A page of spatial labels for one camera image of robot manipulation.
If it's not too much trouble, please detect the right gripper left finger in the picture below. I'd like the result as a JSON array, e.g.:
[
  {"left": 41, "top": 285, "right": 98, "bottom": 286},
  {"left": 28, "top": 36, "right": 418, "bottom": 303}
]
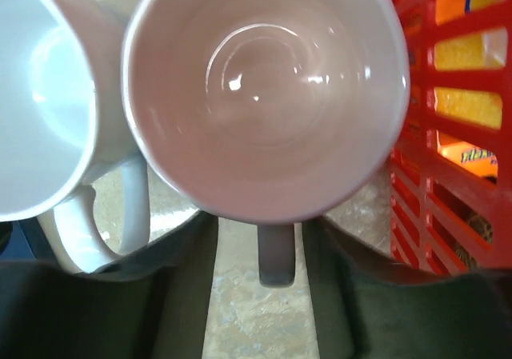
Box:
[{"left": 1, "top": 212, "right": 218, "bottom": 358}]

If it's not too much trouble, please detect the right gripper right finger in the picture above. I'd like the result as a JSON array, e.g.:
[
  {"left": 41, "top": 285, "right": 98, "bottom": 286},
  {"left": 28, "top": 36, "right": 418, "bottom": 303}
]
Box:
[{"left": 302, "top": 217, "right": 511, "bottom": 358}]

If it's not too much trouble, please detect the grey mug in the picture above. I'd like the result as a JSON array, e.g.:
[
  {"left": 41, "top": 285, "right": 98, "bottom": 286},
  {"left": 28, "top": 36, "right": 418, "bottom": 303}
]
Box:
[{"left": 1, "top": 0, "right": 150, "bottom": 273}]

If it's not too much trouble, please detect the pink mug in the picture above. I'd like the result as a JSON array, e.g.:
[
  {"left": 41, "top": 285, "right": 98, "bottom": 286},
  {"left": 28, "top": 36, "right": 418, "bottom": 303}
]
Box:
[{"left": 122, "top": 0, "right": 410, "bottom": 287}]

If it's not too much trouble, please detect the green scouring pad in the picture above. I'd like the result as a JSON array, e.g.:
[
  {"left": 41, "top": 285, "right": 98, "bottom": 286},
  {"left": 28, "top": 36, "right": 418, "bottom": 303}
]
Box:
[{"left": 431, "top": 182, "right": 497, "bottom": 272}]

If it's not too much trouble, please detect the red plastic basket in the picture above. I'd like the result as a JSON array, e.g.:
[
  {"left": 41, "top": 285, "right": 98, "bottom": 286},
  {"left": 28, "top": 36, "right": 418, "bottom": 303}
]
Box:
[{"left": 390, "top": 0, "right": 511, "bottom": 275}]

